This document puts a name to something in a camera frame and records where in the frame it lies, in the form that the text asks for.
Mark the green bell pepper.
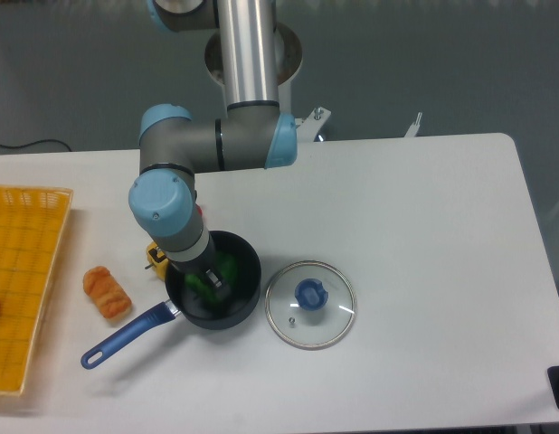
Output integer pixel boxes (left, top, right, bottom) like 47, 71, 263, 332
185, 251, 239, 306

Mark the glass lid blue knob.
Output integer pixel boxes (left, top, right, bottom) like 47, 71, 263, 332
264, 260, 357, 351

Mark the white table bracket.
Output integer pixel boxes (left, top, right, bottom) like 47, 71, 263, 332
404, 111, 422, 138

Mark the black cable on floor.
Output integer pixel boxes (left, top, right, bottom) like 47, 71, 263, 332
0, 138, 73, 152

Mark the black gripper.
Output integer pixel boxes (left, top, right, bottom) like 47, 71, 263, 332
153, 231, 232, 308

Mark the yellow bell pepper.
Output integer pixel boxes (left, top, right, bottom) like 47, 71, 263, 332
146, 241, 169, 281

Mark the black pot blue handle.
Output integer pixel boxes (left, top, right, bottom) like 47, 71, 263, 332
81, 231, 261, 370

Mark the yellow woven basket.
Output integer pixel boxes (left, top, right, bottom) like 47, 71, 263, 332
0, 185, 73, 396

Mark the orange bread loaf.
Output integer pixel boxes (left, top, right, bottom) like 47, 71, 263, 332
82, 266, 132, 322

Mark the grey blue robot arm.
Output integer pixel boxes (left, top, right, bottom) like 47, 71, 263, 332
128, 1, 297, 302

